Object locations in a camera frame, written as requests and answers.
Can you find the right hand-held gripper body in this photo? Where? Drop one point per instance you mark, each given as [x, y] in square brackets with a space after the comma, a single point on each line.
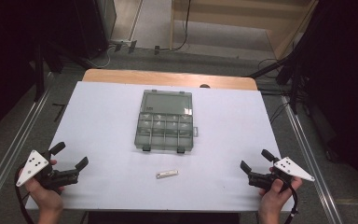
[292, 169]

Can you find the clear grey plastic organizer box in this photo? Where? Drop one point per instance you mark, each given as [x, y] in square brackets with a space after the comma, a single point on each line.
[164, 124]

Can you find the black bracket on floor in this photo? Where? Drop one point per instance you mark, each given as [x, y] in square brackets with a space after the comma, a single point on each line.
[59, 110]

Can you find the white table board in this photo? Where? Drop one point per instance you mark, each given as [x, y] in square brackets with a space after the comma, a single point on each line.
[105, 140]

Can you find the aluminium floor rail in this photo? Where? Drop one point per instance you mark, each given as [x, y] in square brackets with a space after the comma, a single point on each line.
[12, 149]
[310, 161]

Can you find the black tripod stand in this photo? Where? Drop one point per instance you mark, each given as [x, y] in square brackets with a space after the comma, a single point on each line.
[287, 70]

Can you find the white power strip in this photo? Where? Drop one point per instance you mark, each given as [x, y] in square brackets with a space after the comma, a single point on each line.
[122, 42]

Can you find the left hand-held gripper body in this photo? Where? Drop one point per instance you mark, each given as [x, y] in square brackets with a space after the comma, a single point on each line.
[32, 166]

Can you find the person's right hand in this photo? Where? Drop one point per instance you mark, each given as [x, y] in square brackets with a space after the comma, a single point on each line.
[273, 200]

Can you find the person's left hand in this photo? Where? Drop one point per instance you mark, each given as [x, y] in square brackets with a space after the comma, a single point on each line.
[46, 200]

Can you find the wooden table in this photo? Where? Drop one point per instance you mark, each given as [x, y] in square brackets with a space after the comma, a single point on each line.
[155, 77]

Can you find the light wooden frame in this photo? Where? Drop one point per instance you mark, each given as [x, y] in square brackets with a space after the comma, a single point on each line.
[223, 12]

